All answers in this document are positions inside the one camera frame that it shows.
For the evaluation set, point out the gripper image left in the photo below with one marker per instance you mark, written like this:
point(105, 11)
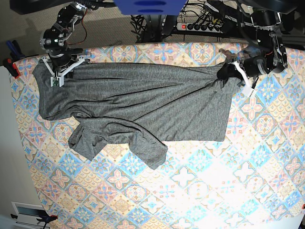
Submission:
point(62, 65)

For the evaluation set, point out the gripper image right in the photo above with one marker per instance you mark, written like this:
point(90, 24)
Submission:
point(246, 65)

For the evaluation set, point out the grey t-shirt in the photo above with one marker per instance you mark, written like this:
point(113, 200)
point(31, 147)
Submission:
point(142, 105)

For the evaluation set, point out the robot arm image right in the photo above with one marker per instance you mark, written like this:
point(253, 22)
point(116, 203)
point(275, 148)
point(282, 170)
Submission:
point(259, 21)

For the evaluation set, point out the red black clamp left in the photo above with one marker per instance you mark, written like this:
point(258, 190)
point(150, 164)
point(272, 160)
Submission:
point(11, 67)

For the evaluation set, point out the white power strip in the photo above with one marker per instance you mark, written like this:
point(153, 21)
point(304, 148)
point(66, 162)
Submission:
point(183, 26)

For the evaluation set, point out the patterned tile tablecloth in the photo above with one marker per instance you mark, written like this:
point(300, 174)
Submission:
point(255, 176)

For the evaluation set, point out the black clamp bottom left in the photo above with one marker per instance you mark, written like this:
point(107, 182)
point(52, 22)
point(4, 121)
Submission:
point(40, 220)

